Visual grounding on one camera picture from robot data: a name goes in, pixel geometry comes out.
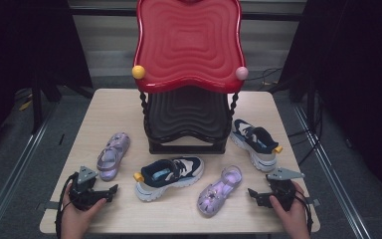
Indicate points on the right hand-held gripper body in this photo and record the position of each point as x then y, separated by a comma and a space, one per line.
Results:
283, 192

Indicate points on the person's right hand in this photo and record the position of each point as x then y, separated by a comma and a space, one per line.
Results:
295, 220

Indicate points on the grey tape strip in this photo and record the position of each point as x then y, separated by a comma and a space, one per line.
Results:
48, 205
312, 201

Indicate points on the black curtain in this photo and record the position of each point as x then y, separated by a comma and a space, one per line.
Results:
20, 49
354, 83

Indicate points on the black metal stand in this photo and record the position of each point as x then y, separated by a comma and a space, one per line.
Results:
37, 106

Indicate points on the metal floor rail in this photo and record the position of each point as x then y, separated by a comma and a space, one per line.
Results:
16, 166
331, 172

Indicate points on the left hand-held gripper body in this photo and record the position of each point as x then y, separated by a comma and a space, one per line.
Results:
83, 195

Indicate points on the navy and white sneaker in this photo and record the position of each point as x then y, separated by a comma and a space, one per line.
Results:
165, 179
257, 142

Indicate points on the purple sandal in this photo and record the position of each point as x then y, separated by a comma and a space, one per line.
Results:
112, 156
217, 192

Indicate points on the red and black shoe rack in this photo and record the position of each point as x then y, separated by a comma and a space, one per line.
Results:
189, 46

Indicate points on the person's left hand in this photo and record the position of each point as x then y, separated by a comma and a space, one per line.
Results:
76, 220

